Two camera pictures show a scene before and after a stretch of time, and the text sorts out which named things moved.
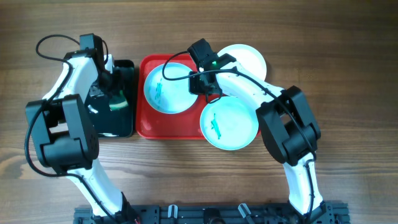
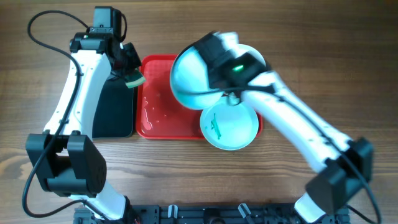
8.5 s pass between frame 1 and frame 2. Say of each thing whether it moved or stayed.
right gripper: moved
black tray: stayed
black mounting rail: stayed
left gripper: moved
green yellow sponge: moved
